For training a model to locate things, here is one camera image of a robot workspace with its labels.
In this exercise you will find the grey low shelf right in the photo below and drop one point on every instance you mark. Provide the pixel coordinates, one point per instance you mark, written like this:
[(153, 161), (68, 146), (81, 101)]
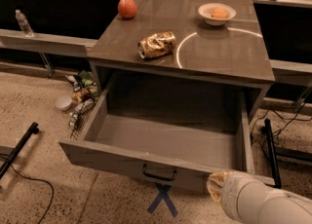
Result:
[(294, 73)]

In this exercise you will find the grey low shelf left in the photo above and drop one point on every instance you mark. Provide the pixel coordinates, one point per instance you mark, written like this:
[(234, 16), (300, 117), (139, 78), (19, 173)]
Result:
[(45, 44)]

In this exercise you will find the black drawer handle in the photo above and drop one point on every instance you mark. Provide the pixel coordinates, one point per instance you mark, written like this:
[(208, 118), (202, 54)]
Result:
[(158, 174)]

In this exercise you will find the clear plastic water bottle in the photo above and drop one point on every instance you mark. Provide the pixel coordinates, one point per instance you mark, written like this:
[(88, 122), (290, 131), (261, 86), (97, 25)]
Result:
[(23, 24)]

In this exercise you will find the black bar right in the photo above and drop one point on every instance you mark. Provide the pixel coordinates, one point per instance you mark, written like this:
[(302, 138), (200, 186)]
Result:
[(272, 154)]

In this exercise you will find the white bowl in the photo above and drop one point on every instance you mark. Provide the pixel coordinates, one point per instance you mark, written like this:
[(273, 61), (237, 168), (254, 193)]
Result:
[(205, 11)]

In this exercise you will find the black bar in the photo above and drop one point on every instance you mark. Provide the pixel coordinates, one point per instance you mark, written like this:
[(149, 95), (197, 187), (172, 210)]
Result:
[(33, 129), (272, 154)]

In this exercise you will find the red apple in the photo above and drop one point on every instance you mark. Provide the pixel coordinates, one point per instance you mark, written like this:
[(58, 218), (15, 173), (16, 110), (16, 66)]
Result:
[(127, 9)]

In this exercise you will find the grey top drawer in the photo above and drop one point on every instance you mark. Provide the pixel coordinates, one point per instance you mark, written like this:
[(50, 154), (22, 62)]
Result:
[(196, 128)]

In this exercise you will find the grey wooden cabinet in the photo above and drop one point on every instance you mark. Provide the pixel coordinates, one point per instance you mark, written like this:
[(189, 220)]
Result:
[(232, 54)]

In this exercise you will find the grey low shelf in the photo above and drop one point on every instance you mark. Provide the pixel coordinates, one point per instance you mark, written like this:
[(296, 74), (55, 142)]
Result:
[(294, 73), (45, 44)]

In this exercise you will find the crushed gold drink can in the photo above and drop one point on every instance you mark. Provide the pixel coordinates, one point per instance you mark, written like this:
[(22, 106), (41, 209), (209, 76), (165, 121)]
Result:
[(156, 45)]

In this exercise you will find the small white cup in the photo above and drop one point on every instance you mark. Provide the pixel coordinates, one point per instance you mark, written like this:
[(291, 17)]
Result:
[(63, 103)]

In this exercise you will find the orange fruit in bowl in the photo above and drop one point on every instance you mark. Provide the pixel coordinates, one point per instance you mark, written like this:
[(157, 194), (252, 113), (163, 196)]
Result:
[(219, 13)]

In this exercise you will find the blue tape cross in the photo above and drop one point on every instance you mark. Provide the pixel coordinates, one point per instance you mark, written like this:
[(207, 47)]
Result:
[(163, 196)]

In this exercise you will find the black bar left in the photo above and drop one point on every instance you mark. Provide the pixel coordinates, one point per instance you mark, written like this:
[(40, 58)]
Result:
[(33, 129)]

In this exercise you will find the tan padded gripper end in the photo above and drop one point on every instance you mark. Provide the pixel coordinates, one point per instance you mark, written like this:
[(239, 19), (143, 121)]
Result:
[(231, 189)]

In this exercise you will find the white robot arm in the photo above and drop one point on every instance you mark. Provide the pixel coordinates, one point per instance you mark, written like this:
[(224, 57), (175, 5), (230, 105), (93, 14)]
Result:
[(247, 200)]

